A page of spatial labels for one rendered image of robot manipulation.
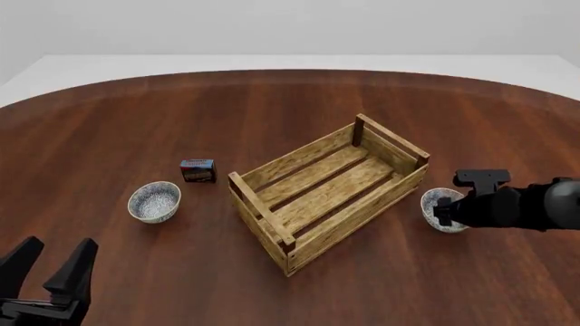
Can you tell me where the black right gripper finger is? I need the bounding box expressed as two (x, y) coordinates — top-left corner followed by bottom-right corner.
(433, 196), (459, 228)

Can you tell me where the blue patterned white bowl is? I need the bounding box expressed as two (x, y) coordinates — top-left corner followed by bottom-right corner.
(126, 180), (183, 225)
(420, 187), (470, 235)

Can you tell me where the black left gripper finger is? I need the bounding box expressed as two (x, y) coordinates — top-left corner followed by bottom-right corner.
(0, 235), (45, 301)
(43, 236), (100, 309)

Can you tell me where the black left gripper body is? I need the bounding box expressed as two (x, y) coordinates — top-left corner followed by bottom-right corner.
(0, 297), (88, 326)

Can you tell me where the wooden slat tray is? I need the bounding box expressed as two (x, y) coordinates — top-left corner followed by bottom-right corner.
(227, 112), (431, 278)

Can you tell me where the small printed food box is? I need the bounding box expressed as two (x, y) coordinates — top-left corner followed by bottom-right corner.
(179, 158), (218, 185)

